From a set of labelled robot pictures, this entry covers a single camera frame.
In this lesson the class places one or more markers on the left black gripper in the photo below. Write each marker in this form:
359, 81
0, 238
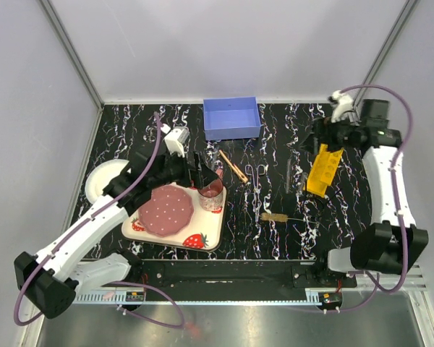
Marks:
197, 176

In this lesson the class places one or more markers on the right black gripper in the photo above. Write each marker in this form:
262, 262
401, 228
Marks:
322, 128

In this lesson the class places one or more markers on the glass test tube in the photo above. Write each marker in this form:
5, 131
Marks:
302, 185
288, 175

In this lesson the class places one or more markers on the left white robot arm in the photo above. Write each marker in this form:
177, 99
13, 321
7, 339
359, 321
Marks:
49, 279

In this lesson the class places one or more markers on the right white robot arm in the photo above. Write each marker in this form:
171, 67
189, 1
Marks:
392, 243

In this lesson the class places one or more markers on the yellow test tube rack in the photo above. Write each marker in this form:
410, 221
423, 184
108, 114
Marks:
323, 170

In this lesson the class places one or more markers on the pink enamel mug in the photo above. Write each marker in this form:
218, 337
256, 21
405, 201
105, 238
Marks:
211, 197

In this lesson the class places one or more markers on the wooden test tube clamp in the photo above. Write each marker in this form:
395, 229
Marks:
242, 177

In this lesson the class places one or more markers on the pink dotted plate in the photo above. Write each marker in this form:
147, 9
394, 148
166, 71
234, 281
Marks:
168, 211

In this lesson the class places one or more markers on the blue plastic box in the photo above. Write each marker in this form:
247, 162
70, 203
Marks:
231, 118

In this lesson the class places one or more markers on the strawberry pattern tray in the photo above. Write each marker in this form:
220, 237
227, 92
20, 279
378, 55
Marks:
202, 233

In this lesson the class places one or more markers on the metal crucible tongs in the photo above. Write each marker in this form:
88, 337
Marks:
255, 173

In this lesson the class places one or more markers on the test tube brush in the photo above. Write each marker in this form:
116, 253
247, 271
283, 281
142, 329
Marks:
283, 218

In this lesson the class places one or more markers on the white paper plate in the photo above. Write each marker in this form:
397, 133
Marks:
100, 177

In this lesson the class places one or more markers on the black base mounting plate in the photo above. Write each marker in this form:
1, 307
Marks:
291, 273

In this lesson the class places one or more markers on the left power connector box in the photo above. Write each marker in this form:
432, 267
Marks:
135, 296

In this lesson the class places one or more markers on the power connector box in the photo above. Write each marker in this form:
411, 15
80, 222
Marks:
135, 296
331, 299

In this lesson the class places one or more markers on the right power connector box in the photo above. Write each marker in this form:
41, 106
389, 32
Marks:
331, 299

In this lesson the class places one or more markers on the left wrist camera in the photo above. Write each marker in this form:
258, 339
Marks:
175, 139

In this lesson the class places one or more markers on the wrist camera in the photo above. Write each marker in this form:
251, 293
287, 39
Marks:
342, 104
175, 139

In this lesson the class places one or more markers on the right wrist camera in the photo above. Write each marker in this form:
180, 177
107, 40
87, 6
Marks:
342, 104

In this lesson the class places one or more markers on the black wire ring stand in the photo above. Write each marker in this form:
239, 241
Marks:
315, 207

